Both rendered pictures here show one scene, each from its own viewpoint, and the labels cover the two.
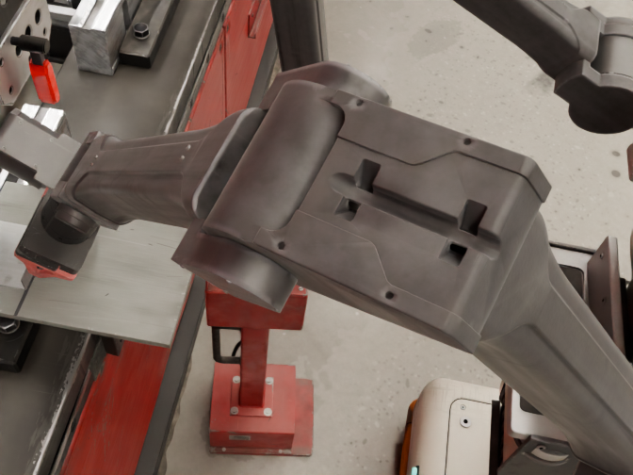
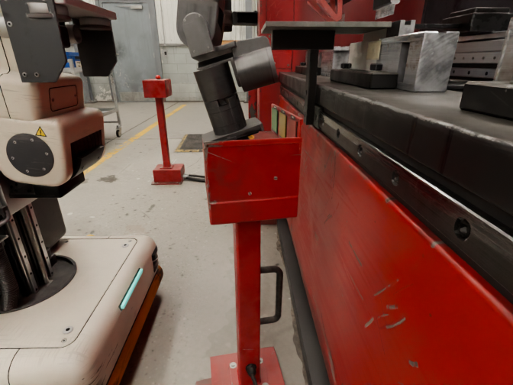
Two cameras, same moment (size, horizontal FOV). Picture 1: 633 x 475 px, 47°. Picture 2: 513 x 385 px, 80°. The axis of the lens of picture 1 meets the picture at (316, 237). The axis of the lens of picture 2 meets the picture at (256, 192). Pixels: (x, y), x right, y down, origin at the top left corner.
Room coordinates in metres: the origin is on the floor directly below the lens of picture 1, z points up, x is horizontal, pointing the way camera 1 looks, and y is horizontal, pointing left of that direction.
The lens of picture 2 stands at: (1.24, 0.07, 0.92)
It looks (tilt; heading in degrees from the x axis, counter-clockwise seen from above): 23 degrees down; 176
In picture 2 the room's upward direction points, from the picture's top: straight up
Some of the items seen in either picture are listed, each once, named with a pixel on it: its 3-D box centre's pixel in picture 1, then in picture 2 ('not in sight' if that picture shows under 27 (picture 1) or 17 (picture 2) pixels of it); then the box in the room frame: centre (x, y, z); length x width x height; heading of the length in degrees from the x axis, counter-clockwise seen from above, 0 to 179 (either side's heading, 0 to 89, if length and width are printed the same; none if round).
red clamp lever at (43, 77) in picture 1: (37, 70); not in sight; (0.60, 0.35, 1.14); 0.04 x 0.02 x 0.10; 88
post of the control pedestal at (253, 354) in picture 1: (254, 346); (247, 300); (0.66, 0.09, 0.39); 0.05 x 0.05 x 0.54; 7
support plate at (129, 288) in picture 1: (83, 260); (319, 28); (0.44, 0.27, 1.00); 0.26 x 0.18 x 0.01; 88
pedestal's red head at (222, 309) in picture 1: (259, 250); (245, 157); (0.66, 0.09, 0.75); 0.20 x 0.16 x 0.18; 7
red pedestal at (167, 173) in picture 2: not in sight; (162, 131); (-1.23, -0.51, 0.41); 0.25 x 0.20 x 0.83; 88
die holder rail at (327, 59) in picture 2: not in sight; (324, 62); (-0.10, 0.44, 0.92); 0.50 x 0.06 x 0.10; 178
